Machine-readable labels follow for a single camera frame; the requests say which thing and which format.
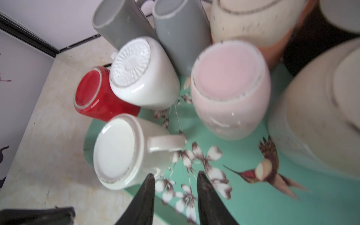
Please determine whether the green floral serving tray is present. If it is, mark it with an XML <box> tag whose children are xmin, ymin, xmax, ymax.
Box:
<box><xmin>83</xmin><ymin>63</ymin><xmax>360</xmax><ymax>225</ymax></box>

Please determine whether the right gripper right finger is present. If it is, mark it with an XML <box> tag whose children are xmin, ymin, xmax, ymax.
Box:
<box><xmin>197</xmin><ymin>171</ymin><xmax>238</xmax><ymax>225</ymax></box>

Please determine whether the dark grey mug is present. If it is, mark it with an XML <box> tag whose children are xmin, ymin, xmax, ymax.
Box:
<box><xmin>92</xmin><ymin>0</ymin><xmax>159</xmax><ymax>50</ymax></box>

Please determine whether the cream beige mug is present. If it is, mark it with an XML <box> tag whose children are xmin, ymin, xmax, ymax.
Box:
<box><xmin>268</xmin><ymin>38</ymin><xmax>360</xmax><ymax>180</ymax></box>

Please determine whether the red mug black handle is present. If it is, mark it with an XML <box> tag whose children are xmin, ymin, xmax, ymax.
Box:
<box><xmin>74</xmin><ymin>66</ymin><xmax>141</xmax><ymax>122</ymax></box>

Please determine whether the white and black mug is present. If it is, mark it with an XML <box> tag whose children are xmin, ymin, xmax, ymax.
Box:
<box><xmin>283</xmin><ymin>1</ymin><xmax>360</xmax><ymax>76</ymax></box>

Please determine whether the pale pink mug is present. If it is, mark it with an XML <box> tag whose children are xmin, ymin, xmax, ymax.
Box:
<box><xmin>191</xmin><ymin>40</ymin><xmax>272</xmax><ymax>140</ymax></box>

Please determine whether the white ribbed base mug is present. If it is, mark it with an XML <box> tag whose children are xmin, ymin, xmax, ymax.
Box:
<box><xmin>109</xmin><ymin>37</ymin><xmax>181</xmax><ymax>111</ymax></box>

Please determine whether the white mug red inside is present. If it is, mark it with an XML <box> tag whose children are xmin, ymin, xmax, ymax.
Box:
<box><xmin>93</xmin><ymin>114</ymin><xmax>186</xmax><ymax>190</ymax></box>

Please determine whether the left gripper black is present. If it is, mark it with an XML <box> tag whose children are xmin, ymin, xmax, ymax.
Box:
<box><xmin>1</xmin><ymin>207</ymin><xmax>76</xmax><ymax>225</ymax></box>

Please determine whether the light grey mug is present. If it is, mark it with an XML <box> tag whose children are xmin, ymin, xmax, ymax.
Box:
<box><xmin>152</xmin><ymin>0</ymin><xmax>212</xmax><ymax>77</ymax></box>

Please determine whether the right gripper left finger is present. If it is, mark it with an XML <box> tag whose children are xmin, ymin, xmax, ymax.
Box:
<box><xmin>115</xmin><ymin>173</ymin><xmax>155</xmax><ymax>225</ymax></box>

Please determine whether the cream and peach mug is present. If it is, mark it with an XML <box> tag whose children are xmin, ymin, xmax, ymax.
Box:
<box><xmin>210</xmin><ymin>0</ymin><xmax>318</xmax><ymax>69</ymax></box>

